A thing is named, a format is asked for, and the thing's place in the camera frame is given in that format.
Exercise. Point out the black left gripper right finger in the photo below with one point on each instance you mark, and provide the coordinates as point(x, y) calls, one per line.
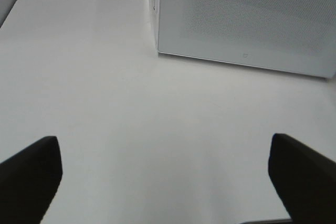
point(304, 180)

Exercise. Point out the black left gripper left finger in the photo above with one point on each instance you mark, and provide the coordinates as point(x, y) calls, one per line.
point(30, 180)

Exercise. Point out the white microwave door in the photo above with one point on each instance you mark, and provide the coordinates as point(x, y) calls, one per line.
point(295, 36)

